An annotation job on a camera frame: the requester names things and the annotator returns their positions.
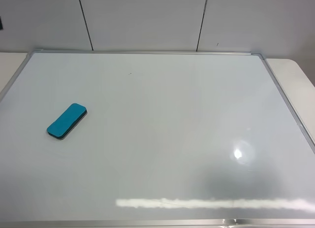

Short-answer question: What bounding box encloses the blue whiteboard eraser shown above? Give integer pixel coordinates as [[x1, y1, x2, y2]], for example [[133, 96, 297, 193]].
[[46, 103, 87, 140]]

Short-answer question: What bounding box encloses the whiteboard with aluminium frame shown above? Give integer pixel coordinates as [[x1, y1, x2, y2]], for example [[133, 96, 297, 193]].
[[0, 51, 315, 228]]

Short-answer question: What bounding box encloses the black wall fixture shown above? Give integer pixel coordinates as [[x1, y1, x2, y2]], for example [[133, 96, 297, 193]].
[[0, 17, 3, 30]]

